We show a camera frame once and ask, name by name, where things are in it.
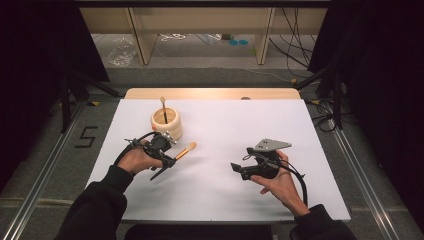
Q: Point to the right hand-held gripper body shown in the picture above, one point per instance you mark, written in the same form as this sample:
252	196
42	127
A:
266	166

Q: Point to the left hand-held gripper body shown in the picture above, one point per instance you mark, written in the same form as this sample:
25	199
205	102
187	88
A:
160	143

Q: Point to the large black makeup brush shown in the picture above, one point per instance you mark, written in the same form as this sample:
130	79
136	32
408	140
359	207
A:
185	151

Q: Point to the ribbed cream brush holder cup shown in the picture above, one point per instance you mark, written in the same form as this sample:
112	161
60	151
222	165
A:
166	125

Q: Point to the small black makeup brush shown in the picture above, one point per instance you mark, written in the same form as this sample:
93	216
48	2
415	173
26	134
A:
164	111

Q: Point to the person's left hand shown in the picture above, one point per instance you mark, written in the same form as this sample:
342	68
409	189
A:
138	160

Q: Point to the person's right hand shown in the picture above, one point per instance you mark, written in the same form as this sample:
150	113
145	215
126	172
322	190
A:
283	190

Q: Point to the white table mat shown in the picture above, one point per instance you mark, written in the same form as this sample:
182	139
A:
216	193

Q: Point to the person's dark lap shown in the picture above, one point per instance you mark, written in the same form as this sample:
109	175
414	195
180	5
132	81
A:
200	232

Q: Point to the black metal stand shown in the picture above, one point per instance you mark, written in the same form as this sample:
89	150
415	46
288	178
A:
328	90
78	93

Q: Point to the clear plastic bag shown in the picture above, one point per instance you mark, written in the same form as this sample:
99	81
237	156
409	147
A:
121	51

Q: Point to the blue round disc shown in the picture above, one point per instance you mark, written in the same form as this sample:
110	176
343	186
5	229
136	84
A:
233	42
243	42

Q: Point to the beige wooden desk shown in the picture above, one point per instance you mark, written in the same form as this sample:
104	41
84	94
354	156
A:
200	20

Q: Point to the black curtain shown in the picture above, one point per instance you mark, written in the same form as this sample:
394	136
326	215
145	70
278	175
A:
383	100
36	83

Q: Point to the aluminium floor rail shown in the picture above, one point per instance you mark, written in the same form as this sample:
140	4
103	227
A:
363	186
40	186

